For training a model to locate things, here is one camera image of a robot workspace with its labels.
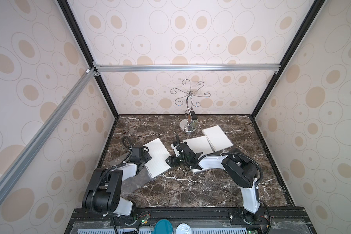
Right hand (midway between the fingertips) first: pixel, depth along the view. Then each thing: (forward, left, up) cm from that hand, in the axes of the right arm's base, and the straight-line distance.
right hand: (174, 158), depth 94 cm
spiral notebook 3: (+19, -30, -2) cm, 36 cm away
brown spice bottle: (+31, -11, +12) cm, 35 cm away
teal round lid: (-38, +2, +7) cm, 38 cm away
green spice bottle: (+26, -13, +7) cm, 30 cm away
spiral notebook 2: (+13, -17, -2) cm, 21 cm away
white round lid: (-38, -7, +4) cm, 39 cm away
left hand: (+2, +15, +2) cm, 15 cm away
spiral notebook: (-4, +10, +1) cm, 11 cm away
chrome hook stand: (+30, -6, -3) cm, 31 cm away
